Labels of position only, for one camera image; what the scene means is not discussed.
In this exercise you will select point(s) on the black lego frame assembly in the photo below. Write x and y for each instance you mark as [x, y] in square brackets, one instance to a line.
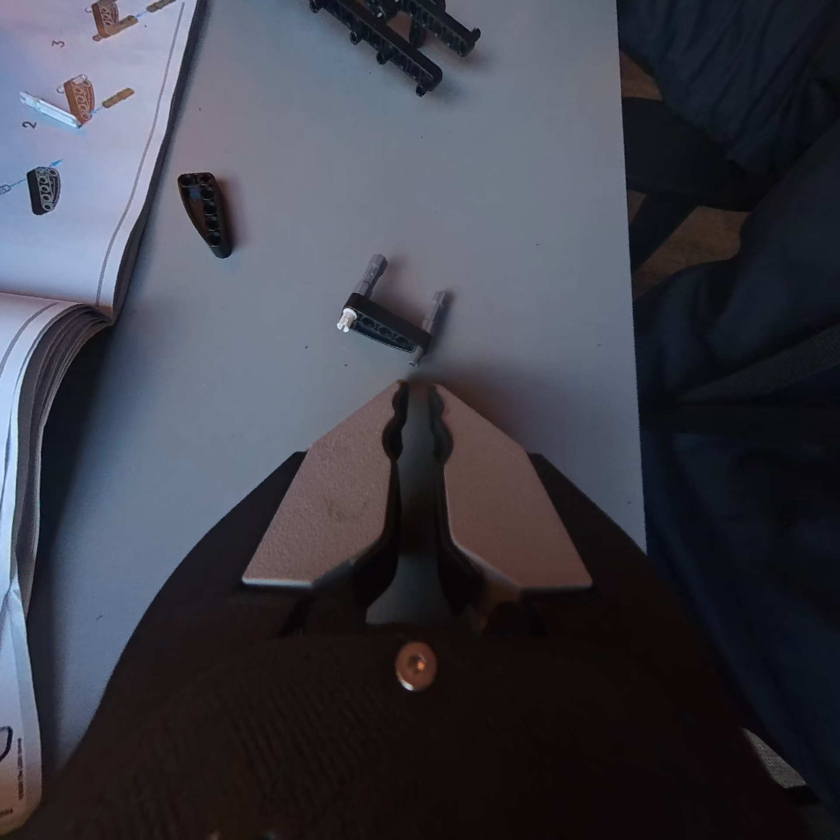
[407, 59]

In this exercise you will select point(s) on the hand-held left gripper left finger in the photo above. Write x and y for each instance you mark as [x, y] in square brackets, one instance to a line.
[321, 505]

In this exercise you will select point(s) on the black curved lego panel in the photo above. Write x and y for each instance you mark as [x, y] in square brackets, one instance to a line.
[207, 216]

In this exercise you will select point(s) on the open lego instruction booklet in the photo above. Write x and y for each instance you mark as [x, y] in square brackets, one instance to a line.
[65, 229]

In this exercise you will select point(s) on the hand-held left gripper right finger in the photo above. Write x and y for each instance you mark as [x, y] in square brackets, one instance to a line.
[512, 512]

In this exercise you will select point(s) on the person's dark blue trousers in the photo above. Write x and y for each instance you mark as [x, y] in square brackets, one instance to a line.
[754, 315]

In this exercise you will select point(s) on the black lego beam grey axles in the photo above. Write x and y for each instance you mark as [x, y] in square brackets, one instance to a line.
[387, 323]

